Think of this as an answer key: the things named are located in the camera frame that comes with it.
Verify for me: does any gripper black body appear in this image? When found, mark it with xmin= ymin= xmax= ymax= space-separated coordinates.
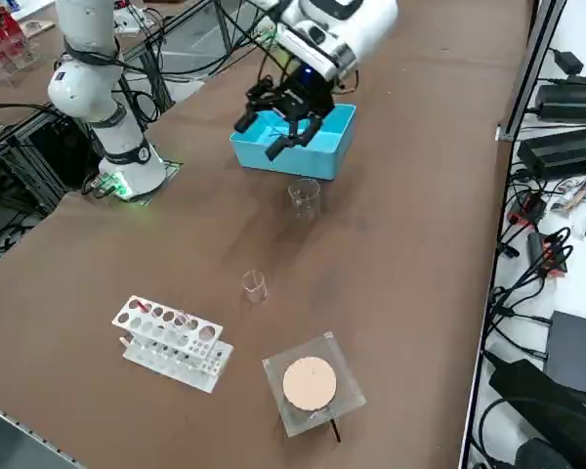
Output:
xmin=274 ymin=64 xmax=337 ymax=120

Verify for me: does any blue plastic bin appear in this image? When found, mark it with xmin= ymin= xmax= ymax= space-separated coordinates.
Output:
xmin=229 ymin=100 xmax=357 ymax=181

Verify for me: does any large glass beaker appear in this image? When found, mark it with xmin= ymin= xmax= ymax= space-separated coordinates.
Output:
xmin=286 ymin=178 xmax=322 ymax=221

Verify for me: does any small glass beaker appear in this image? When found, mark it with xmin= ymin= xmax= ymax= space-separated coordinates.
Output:
xmin=240 ymin=270 xmax=270 ymax=305

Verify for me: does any orange and black device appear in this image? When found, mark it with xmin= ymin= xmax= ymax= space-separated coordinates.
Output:
xmin=508 ymin=191 xmax=549 ymax=228
xmin=525 ymin=232 xmax=571 ymax=278

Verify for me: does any large black power brick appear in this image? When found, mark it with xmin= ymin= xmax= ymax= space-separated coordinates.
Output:
xmin=517 ymin=125 xmax=586 ymax=178
xmin=535 ymin=83 xmax=586 ymax=123

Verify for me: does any red acrylic rack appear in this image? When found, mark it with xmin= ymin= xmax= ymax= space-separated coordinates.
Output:
xmin=0 ymin=4 xmax=44 ymax=88

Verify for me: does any small black power adapter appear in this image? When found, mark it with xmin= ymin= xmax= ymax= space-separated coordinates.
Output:
xmin=552 ymin=47 xmax=586 ymax=76

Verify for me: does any white test tube rack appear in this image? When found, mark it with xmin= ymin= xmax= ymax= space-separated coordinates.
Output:
xmin=110 ymin=294 xmax=234 ymax=394

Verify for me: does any dark grey flat box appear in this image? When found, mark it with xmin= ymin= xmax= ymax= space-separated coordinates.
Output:
xmin=545 ymin=310 xmax=586 ymax=396

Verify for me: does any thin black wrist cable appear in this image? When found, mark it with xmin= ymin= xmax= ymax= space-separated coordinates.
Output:
xmin=332 ymin=67 xmax=361 ymax=95

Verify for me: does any aluminium frame post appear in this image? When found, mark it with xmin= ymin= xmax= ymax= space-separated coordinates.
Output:
xmin=496 ymin=0 xmax=567 ymax=143

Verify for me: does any black metal frame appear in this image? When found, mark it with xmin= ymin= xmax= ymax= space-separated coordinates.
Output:
xmin=0 ymin=105 xmax=104 ymax=219

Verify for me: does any wire gauze with ceramic centre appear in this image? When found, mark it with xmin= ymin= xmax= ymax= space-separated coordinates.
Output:
xmin=262 ymin=330 xmax=367 ymax=438

